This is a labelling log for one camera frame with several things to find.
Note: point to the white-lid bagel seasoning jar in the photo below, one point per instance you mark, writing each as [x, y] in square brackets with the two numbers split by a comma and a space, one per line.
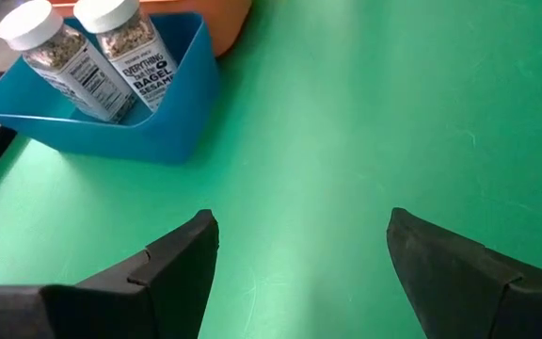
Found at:
[83, 80]
[144, 70]

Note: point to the orange plastic basket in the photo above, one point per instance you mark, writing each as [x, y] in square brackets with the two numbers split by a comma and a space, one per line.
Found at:
[224, 23]

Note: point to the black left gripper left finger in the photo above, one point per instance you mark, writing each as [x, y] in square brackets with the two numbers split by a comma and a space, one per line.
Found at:
[158, 292]

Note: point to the blue plastic basket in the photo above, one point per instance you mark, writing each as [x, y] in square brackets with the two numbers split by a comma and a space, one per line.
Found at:
[111, 141]

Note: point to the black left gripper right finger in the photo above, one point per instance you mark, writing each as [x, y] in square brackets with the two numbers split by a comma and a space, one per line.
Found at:
[459, 292]

